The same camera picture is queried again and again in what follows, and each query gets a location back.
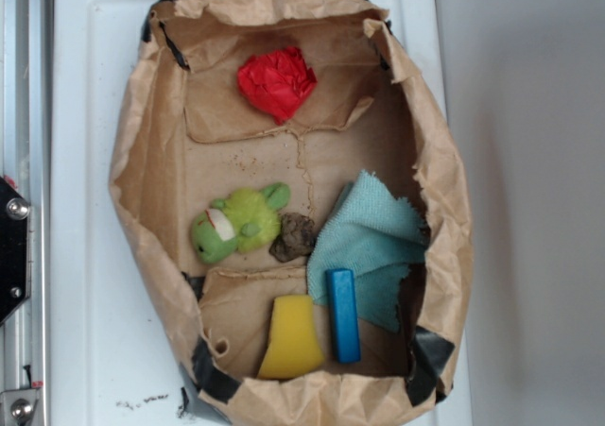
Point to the brown rock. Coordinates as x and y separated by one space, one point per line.
296 239

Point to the blue rectangular block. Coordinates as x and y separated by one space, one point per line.
343 314

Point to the aluminium frame rail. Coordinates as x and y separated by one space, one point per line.
26 105

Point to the yellow sponge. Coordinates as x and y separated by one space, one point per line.
293 345

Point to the brown paper bag tray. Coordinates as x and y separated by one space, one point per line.
187 136

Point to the green plush toy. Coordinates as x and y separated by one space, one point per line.
244 221

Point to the teal cloth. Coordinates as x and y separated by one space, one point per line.
378 237

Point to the red paper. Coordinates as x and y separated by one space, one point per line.
277 83

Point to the black metal bracket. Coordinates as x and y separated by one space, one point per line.
14 248

